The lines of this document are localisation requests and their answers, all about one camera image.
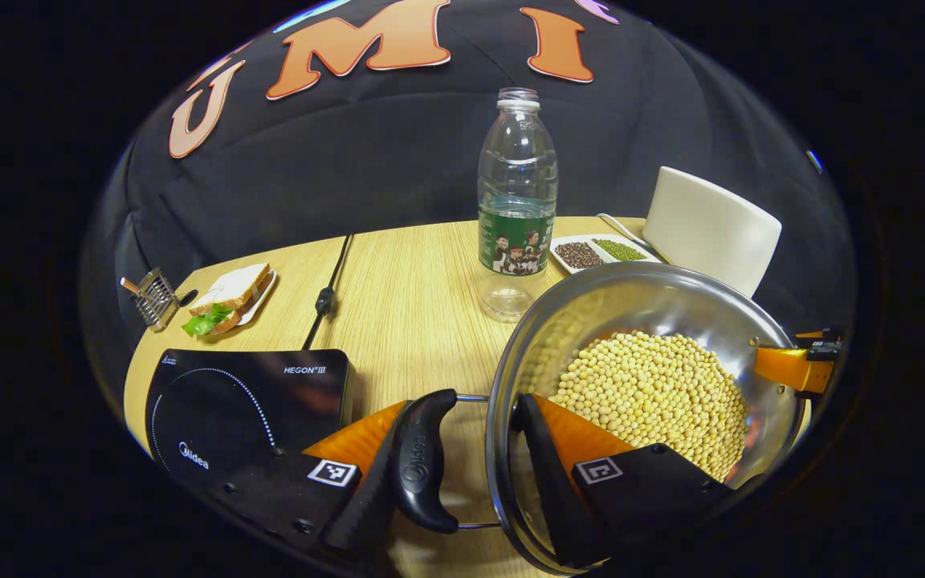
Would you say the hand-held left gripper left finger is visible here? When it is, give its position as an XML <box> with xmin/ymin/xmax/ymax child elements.
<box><xmin>180</xmin><ymin>399</ymin><xmax>416</xmax><ymax>560</ymax></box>

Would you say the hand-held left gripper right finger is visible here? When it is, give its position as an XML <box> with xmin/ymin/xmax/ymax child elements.
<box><xmin>510</xmin><ymin>393</ymin><xmax>735</xmax><ymax>570</ymax></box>

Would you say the pile of soybeans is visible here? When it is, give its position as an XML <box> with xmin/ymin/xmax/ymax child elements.
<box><xmin>546</xmin><ymin>330</ymin><xmax>751</xmax><ymax>483</ymax></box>

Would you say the stainless steel pot black handle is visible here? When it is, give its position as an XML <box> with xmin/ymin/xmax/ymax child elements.
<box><xmin>392</xmin><ymin>260</ymin><xmax>813</xmax><ymax>578</ymax></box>

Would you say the black induction cooktop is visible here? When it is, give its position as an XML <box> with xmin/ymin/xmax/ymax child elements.
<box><xmin>145</xmin><ymin>347</ymin><xmax>356</xmax><ymax>500</ymax></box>

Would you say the white countertop appliance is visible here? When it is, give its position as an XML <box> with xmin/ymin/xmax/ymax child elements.
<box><xmin>642</xmin><ymin>165</ymin><xmax>784</xmax><ymax>300</ymax></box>

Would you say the white divided dish of beans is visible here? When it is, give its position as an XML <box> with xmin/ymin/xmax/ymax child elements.
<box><xmin>548</xmin><ymin>233</ymin><xmax>663</xmax><ymax>277</ymax></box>

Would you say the small white plate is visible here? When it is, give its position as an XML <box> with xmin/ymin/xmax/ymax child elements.
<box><xmin>231</xmin><ymin>268</ymin><xmax>279</xmax><ymax>328</ymax></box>

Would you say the sandwich with lettuce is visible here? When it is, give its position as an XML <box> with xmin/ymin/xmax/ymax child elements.
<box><xmin>181</xmin><ymin>263</ymin><xmax>272</xmax><ymax>339</ymax></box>

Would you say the clear plastic bottle green label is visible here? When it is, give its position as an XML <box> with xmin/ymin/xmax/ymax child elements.
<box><xmin>476</xmin><ymin>87</ymin><xmax>560</xmax><ymax>324</ymax></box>

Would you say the black backdrop cloth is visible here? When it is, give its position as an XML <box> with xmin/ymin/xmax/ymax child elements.
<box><xmin>81</xmin><ymin>0</ymin><xmax>857</xmax><ymax>418</ymax></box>

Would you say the black power cable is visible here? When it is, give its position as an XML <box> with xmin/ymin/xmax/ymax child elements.
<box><xmin>301</xmin><ymin>232</ymin><xmax>354</xmax><ymax>352</ymax></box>

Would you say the small metal wire rack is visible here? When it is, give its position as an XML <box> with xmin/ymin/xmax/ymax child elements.
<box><xmin>119</xmin><ymin>267</ymin><xmax>199</xmax><ymax>332</ymax></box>

